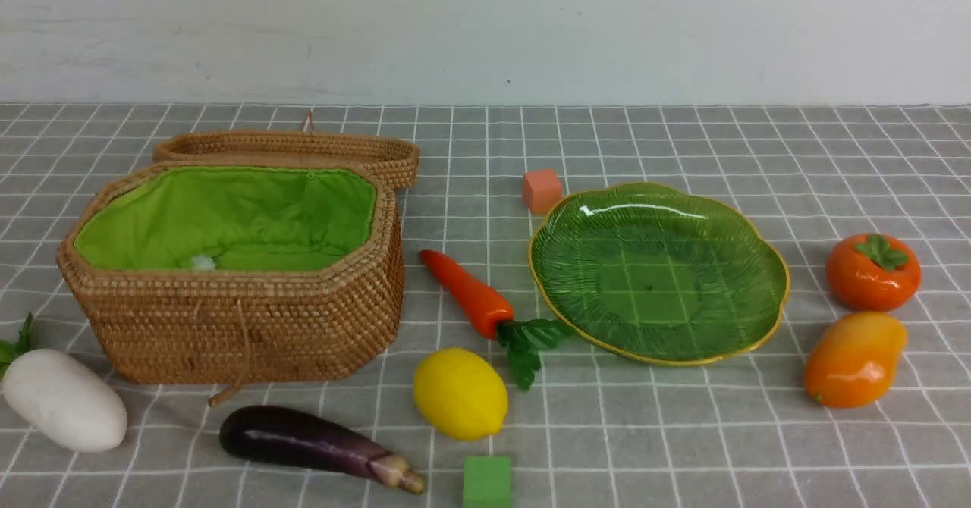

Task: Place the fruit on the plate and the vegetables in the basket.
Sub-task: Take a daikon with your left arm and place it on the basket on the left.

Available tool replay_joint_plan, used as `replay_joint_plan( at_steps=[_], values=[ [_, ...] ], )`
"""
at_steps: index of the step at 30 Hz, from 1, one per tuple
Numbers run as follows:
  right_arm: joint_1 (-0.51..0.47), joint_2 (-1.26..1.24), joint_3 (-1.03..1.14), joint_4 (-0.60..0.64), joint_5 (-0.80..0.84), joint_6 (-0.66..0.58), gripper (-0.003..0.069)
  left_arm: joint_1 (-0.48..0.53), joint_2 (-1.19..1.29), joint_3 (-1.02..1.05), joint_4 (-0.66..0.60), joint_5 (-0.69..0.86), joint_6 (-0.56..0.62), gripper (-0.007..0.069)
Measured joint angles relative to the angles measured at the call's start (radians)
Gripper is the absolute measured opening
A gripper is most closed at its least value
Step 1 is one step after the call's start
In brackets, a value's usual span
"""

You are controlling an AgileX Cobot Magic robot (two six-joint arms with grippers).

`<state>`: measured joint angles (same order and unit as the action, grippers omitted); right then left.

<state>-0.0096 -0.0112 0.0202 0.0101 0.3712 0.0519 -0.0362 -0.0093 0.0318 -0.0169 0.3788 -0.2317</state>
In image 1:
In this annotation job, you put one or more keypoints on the green foam cube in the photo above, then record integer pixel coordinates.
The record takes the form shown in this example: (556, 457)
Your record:
(487, 481)

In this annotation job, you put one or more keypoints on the green glass leaf plate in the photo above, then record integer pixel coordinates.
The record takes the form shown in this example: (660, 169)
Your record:
(659, 276)

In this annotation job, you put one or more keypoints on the white toy radish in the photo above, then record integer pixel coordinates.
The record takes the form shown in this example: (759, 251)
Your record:
(62, 398)

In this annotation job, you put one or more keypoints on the orange yellow toy mango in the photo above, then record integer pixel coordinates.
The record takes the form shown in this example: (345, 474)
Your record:
(855, 361)

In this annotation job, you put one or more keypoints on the orange toy carrot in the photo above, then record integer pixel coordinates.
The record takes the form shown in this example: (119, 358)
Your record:
(492, 316)

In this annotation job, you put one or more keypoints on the yellow toy lemon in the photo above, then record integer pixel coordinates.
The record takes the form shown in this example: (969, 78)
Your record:
(460, 394)

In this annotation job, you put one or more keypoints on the woven wicker basket green lining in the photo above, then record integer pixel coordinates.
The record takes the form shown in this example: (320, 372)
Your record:
(226, 272)

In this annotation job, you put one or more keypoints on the orange foam cube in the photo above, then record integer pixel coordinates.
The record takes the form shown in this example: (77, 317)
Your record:
(542, 190)

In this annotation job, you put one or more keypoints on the orange toy persimmon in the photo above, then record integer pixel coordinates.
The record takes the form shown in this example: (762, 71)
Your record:
(872, 272)

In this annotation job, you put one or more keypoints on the purple toy eggplant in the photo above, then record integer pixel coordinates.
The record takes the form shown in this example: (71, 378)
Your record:
(283, 436)

